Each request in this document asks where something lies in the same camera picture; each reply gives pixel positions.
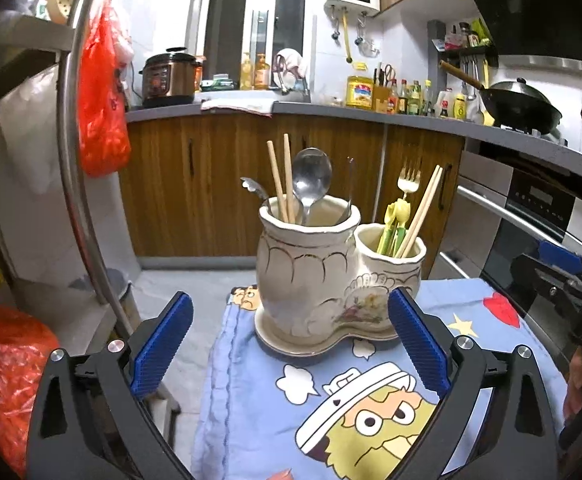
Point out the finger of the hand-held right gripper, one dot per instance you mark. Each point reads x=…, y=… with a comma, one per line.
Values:
x=561, y=257
x=553, y=285

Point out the cream ceramic utensil holder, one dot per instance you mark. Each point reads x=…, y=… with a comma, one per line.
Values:
x=301, y=270

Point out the white plastic bag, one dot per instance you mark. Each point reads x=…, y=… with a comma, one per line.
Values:
x=31, y=130

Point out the wooden knife block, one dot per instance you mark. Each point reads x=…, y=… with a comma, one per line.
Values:
x=383, y=97

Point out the built-in stainless oven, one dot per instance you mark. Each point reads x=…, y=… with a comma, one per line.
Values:
x=521, y=210

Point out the electric pressure cooker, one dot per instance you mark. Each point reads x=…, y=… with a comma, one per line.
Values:
x=168, y=80

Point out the curved chrome tube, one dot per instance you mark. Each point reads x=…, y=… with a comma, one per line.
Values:
x=71, y=110

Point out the white water heater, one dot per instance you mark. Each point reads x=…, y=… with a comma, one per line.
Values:
x=353, y=2

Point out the orange dish soap bottle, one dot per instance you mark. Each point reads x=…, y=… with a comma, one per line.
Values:
x=262, y=75

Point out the blue cartoon printed blanket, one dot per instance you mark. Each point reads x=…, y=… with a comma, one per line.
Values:
x=271, y=440

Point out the stainless steel shelf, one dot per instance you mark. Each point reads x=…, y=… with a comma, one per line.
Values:
x=26, y=35

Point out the gold fork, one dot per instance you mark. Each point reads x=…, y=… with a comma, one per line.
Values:
x=408, y=182

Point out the faucet with cloth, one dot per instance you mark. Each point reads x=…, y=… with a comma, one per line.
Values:
x=291, y=67

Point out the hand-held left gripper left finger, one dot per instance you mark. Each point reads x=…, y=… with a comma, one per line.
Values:
x=163, y=345

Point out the black wall spice rack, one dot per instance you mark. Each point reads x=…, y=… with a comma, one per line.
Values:
x=466, y=45

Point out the silver spoon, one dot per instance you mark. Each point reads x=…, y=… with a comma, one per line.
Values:
x=312, y=172

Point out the hanging red plastic bag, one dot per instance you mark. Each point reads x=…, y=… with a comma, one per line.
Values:
x=101, y=125

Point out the grey kitchen countertop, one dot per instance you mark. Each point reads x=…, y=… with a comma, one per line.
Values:
x=421, y=125

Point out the person's right hand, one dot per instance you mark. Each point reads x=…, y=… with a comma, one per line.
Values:
x=577, y=375

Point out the green sponge tray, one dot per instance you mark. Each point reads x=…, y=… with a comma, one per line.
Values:
x=224, y=83

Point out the yellow-green star utensil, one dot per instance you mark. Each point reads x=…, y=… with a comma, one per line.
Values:
x=398, y=212

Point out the yellow food jar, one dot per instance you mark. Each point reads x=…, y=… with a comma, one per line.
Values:
x=359, y=92

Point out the row of condiment bottles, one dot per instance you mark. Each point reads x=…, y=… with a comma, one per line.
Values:
x=421, y=102

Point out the yellow dish soap bottle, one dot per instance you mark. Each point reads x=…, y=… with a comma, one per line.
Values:
x=247, y=75

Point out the white towel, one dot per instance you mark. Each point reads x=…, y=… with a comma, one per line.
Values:
x=236, y=106

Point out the wooden kitchen cabinets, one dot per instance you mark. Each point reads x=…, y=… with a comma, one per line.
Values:
x=196, y=185

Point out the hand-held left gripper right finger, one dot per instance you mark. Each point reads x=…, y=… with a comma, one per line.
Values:
x=418, y=342

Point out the large red plastic bag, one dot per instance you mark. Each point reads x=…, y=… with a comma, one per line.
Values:
x=6, y=370

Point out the dark glass window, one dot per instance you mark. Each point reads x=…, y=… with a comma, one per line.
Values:
x=226, y=20

